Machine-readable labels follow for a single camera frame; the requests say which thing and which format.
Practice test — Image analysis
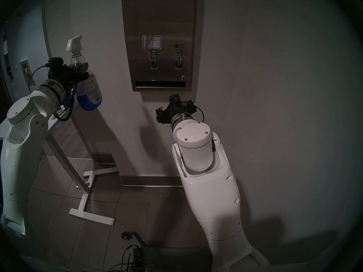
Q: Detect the thick black left wrist cable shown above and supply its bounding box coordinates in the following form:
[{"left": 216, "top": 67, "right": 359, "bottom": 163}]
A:
[{"left": 54, "top": 86, "right": 78, "bottom": 122}]

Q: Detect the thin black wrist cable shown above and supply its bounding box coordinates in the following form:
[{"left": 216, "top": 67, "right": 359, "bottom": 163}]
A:
[
  {"left": 28, "top": 63, "right": 52, "bottom": 94},
  {"left": 193, "top": 104, "right": 205, "bottom": 123}
]

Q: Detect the black box with red light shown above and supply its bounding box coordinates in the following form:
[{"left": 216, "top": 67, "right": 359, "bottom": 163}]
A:
[{"left": 132, "top": 247, "right": 144, "bottom": 267}]

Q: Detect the white blue-edged dispenser sticker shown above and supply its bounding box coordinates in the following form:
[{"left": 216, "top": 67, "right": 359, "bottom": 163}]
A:
[{"left": 142, "top": 35, "right": 161, "bottom": 49}]

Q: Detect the thin black left wrist cable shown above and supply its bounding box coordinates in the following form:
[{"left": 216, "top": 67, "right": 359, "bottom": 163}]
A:
[{"left": 28, "top": 63, "right": 52, "bottom": 94}]

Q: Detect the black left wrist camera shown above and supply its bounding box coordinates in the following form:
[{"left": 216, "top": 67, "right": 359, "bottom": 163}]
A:
[{"left": 47, "top": 57, "right": 64, "bottom": 77}]

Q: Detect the stainless steel wall dispenser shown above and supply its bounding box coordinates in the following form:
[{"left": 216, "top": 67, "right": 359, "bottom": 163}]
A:
[{"left": 121, "top": 0, "right": 198, "bottom": 91}]

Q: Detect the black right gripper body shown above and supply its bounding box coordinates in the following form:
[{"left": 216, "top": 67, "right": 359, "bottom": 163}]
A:
[{"left": 160, "top": 104, "right": 185, "bottom": 125}]

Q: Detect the blue cleaner spray bottle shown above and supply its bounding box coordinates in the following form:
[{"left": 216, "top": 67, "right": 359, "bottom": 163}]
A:
[{"left": 66, "top": 35, "right": 102, "bottom": 111}]

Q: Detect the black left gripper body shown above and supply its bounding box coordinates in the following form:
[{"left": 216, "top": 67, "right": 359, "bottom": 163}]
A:
[{"left": 58, "top": 65, "right": 76, "bottom": 89}]

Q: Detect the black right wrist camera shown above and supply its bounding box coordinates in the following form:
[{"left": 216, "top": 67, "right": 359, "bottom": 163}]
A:
[{"left": 168, "top": 94, "right": 196, "bottom": 115}]

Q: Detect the green cable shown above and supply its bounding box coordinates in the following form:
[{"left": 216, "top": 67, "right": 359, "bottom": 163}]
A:
[{"left": 106, "top": 262, "right": 139, "bottom": 272}]

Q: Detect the black base cable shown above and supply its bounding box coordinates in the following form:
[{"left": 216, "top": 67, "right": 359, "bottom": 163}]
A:
[{"left": 122, "top": 245, "right": 139, "bottom": 268}]

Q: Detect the white wall switch box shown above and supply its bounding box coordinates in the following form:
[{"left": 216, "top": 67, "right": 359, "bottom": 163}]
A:
[{"left": 20, "top": 59, "right": 36, "bottom": 88}]

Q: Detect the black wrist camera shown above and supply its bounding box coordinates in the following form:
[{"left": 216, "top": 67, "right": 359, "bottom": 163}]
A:
[
  {"left": 168, "top": 94, "right": 196, "bottom": 115},
  {"left": 47, "top": 57, "right": 64, "bottom": 77}
]

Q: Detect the grey robot base platform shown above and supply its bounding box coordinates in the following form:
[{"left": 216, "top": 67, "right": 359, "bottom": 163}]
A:
[{"left": 133, "top": 232, "right": 212, "bottom": 272}]

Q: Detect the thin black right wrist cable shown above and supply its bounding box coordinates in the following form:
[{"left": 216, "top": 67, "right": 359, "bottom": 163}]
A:
[{"left": 193, "top": 104, "right": 205, "bottom": 123}]

